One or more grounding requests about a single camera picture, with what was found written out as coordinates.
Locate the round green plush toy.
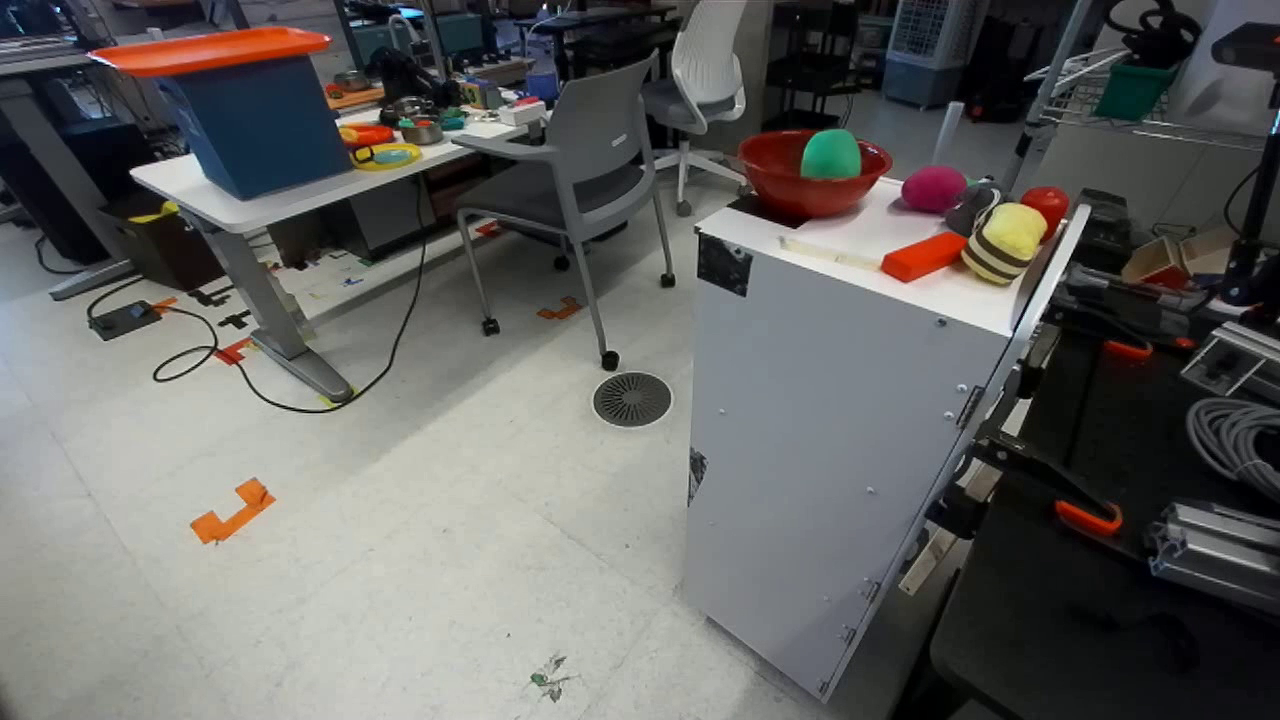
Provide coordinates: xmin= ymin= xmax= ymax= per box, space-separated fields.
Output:
xmin=797 ymin=125 xmax=868 ymax=187

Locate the red bowl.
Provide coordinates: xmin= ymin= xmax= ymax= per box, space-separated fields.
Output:
xmin=731 ymin=125 xmax=900 ymax=228

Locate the pink radish plush toy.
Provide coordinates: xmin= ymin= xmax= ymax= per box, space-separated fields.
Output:
xmin=895 ymin=161 xmax=975 ymax=220

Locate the grey raccoon plush toy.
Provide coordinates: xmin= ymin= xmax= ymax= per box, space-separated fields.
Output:
xmin=939 ymin=178 xmax=1010 ymax=245

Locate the yellow sponge plush toy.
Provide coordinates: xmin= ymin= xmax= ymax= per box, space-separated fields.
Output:
xmin=961 ymin=195 xmax=1057 ymax=292

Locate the red tomato plush toy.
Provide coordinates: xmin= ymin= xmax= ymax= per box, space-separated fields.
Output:
xmin=1017 ymin=178 xmax=1078 ymax=237

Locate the round grey floor plate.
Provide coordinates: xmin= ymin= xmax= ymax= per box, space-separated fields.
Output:
xmin=588 ymin=368 xmax=678 ymax=433

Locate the white cabinet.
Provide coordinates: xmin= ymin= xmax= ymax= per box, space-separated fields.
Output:
xmin=678 ymin=175 xmax=1096 ymax=705

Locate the grey office chair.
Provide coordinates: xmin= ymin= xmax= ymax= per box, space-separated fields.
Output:
xmin=451 ymin=55 xmax=682 ymax=375

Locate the white office chair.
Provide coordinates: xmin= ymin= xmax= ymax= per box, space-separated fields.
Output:
xmin=646 ymin=0 xmax=758 ymax=220

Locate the orange rectangular block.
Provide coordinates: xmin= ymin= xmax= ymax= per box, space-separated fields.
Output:
xmin=878 ymin=228 xmax=967 ymax=287

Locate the white desk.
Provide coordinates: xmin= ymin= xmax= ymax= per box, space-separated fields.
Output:
xmin=130 ymin=98 xmax=551 ymax=409

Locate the grey air purifier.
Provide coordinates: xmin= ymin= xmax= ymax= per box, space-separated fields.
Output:
xmin=881 ymin=0 xmax=991 ymax=110

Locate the orange floor tape mark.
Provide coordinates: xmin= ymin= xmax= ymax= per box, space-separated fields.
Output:
xmin=183 ymin=474 xmax=281 ymax=547

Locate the blue box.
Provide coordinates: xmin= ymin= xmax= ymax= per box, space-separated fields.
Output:
xmin=151 ymin=53 xmax=358 ymax=205

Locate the black power brick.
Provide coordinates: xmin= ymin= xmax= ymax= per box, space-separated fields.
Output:
xmin=86 ymin=297 xmax=167 ymax=342

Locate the orange tray lid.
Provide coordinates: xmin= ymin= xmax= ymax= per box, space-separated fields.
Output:
xmin=89 ymin=18 xmax=335 ymax=83

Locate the black work table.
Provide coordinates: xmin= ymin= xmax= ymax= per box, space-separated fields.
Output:
xmin=924 ymin=313 xmax=1280 ymax=720

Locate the green bin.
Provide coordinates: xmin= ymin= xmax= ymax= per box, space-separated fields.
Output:
xmin=1093 ymin=55 xmax=1190 ymax=128

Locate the aluminium extrusion bar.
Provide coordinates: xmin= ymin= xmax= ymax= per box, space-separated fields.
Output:
xmin=1143 ymin=495 xmax=1280 ymax=620

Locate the grey desk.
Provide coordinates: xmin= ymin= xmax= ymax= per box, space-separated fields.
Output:
xmin=0 ymin=36 xmax=142 ymax=303

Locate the black floor cable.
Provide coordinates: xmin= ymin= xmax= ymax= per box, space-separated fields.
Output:
xmin=144 ymin=175 xmax=438 ymax=418

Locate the orange handled black clamp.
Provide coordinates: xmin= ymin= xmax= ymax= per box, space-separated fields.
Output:
xmin=975 ymin=433 xmax=1131 ymax=543

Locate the coiled grey cable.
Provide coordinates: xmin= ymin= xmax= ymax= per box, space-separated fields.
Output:
xmin=1182 ymin=391 xmax=1280 ymax=507

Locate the black camera stand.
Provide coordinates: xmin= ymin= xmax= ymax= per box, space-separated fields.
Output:
xmin=1207 ymin=18 xmax=1280 ymax=307

